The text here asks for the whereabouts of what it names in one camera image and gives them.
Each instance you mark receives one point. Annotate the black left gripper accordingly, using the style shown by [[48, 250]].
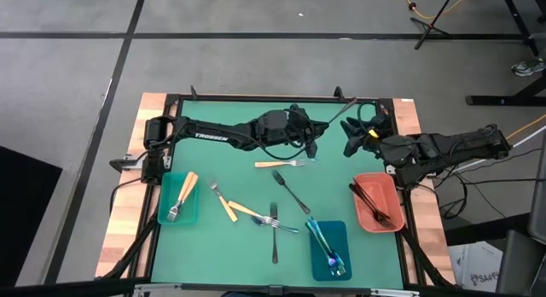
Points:
[[305, 126]]

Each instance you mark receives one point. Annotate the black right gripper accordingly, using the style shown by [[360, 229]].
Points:
[[371, 141]]

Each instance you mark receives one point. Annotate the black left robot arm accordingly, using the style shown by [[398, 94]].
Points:
[[213, 135]]

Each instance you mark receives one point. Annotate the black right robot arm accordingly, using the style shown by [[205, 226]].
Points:
[[460, 145]]

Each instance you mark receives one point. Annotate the yellow tape tag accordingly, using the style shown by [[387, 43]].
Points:
[[374, 133]]

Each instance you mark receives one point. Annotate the silver mounting plate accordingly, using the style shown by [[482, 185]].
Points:
[[390, 170], [134, 160]]

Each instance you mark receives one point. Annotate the orange plastic bin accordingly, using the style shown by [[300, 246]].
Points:
[[384, 190]]

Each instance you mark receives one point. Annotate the blue plastic bin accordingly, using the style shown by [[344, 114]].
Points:
[[341, 233]]

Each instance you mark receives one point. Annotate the dark blue spoon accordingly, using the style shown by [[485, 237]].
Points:
[[290, 229]]

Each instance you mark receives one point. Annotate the black tripod stand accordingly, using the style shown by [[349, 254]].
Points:
[[431, 27]]

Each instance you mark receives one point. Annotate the green plastic bin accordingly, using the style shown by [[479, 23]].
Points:
[[192, 211]]

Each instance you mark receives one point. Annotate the white printed box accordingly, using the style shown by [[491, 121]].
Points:
[[473, 267]]

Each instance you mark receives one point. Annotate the person's foot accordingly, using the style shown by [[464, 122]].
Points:
[[529, 67]]

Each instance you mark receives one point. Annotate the grey panel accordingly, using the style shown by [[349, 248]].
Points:
[[538, 194]]

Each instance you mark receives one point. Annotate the dark grey case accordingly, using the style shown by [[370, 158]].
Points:
[[520, 267]]

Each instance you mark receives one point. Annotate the black panel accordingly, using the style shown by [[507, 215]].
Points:
[[25, 211]]

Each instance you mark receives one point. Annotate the black desk frame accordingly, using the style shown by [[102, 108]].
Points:
[[490, 100]]

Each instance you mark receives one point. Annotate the aluminium rail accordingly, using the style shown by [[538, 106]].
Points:
[[392, 292]]

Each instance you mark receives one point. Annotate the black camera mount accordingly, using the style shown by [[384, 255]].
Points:
[[277, 291]]

